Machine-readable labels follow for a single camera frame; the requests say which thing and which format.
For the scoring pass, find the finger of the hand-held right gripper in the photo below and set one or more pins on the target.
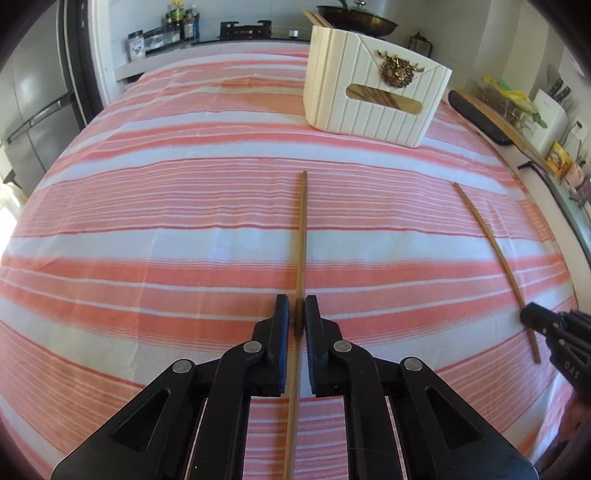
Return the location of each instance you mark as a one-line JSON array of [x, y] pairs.
[[538, 318]]

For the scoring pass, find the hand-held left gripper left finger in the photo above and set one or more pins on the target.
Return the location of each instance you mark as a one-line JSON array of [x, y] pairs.
[[281, 332]]

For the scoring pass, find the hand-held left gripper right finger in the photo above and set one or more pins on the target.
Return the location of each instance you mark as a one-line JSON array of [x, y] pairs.
[[311, 332]]

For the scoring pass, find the white ribbed utensil holder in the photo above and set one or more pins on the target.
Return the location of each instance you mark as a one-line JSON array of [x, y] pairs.
[[351, 120]]

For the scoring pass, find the pink striped tablecloth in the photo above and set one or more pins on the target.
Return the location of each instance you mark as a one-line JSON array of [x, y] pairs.
[[184, 230]]

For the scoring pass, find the pink container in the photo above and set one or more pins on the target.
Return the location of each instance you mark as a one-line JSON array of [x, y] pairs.
[[581, 177]]

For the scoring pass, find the yellow snack packet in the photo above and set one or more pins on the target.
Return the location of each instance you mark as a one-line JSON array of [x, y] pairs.
[[558, 159]]

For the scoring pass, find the wooden cutting board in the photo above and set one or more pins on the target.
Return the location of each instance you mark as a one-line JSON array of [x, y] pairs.
[[521, 138]]

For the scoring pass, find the white knife block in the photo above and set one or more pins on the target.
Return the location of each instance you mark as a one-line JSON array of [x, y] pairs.
[[549, 115]]

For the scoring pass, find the black ribbed pad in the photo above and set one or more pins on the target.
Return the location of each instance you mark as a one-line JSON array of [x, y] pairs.
[[480, 117]]

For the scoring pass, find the yellow plastic bag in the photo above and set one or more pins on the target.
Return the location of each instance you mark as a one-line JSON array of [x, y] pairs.
[[521, 98]]

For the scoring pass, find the black gas stove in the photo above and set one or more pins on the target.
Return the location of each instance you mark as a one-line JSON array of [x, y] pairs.
[[277, 40]]

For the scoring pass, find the black pan support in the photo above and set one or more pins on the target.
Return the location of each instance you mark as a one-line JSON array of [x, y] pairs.
[[244, 30]]

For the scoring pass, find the dark frying pan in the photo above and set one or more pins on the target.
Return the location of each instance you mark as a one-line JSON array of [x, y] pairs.
[[369, 25]]

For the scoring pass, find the dark sauce bottle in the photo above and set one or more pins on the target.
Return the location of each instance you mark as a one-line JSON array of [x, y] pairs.
[[188, 27]]

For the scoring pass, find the black seasoning packet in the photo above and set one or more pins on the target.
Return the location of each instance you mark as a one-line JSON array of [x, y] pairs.
[[136, 46], [155, 38]]

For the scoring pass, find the blue label bottle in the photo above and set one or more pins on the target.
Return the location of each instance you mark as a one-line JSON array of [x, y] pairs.
[[196, 21]]

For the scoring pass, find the glass pan lid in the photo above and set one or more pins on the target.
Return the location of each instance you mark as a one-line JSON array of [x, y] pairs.
[[364, 5]]

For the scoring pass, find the green cap sauce bottle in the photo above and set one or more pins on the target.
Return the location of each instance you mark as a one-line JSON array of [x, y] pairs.
[[174, 18]]

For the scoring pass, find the steel refrigerator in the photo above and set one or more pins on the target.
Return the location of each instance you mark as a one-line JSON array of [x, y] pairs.
[[32, 92]]

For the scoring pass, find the white wall socket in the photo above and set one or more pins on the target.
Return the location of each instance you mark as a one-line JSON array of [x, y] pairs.
[[577, 129]]

